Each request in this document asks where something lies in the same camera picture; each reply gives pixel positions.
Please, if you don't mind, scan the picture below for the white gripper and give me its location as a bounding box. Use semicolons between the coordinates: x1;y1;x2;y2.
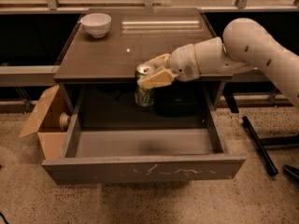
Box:
137;44;200;90

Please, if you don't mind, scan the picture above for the green soda can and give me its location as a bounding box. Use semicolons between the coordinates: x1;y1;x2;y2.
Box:
135;64;154;107

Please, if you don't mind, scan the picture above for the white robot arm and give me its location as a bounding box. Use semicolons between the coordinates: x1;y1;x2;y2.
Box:
137;18;299;107

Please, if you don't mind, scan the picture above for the grey cabinet with glass top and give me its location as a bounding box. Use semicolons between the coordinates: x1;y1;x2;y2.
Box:
54;7;234;133

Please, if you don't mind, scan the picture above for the open grey top drawer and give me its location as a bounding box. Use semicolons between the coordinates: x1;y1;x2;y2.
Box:
42;88;246;185

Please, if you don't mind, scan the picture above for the black bag under cabinet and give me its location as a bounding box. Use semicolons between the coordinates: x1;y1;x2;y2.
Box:
154;84;199;117

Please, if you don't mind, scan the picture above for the white ceramic bowl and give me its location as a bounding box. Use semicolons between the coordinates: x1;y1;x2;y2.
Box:
80;13;112;37

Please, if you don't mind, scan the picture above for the wooden spool in box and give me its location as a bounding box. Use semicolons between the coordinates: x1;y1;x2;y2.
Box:
59;113;70;132

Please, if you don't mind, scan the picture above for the brown cardboard box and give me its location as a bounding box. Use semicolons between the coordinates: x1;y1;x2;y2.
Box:
20;85;70;160

